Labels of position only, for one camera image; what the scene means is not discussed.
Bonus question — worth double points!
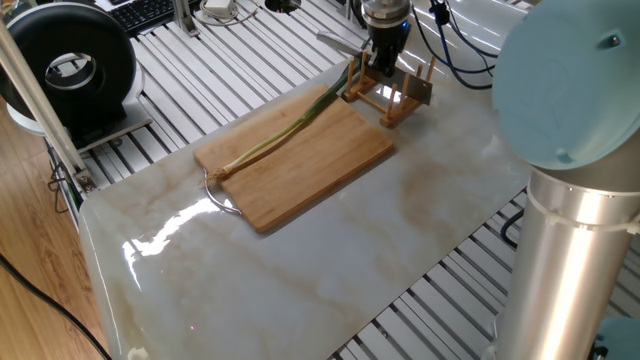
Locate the black computer keyboard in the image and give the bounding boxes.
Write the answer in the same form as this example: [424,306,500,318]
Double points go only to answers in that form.
[106,0,202,37]

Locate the blue cables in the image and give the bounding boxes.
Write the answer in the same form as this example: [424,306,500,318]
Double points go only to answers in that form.
[411,0,500,92]

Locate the wooden cutting board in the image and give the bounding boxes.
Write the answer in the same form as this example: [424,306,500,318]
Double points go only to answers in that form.
[193,82,395,235]

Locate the black floor cable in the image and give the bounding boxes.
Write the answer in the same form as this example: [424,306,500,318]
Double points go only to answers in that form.
[0,253,114,360]

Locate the marble pattern table mat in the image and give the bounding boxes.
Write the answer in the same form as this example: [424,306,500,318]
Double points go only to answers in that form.
[78,0,534,360]

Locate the steel kitchen knife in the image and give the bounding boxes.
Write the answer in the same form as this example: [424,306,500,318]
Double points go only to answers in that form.
[316,30,434,106]

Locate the aluminium frame post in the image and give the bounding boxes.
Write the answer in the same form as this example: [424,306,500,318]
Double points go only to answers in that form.
[0,20,99,195]

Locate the black ring-shaped device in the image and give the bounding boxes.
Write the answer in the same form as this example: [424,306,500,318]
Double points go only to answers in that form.
[0,2,138,140]

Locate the green garlic stalk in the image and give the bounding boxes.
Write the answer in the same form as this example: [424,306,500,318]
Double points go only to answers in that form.
[203,62,362,188]

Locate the wooden peg rack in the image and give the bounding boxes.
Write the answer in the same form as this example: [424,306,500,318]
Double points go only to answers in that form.
[341,49,438,130]

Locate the white power adapter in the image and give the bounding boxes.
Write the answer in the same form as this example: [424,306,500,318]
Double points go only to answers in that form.
[193,0,262,27]

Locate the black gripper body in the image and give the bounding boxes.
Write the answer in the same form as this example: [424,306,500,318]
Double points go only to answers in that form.
[368,22,410,59]

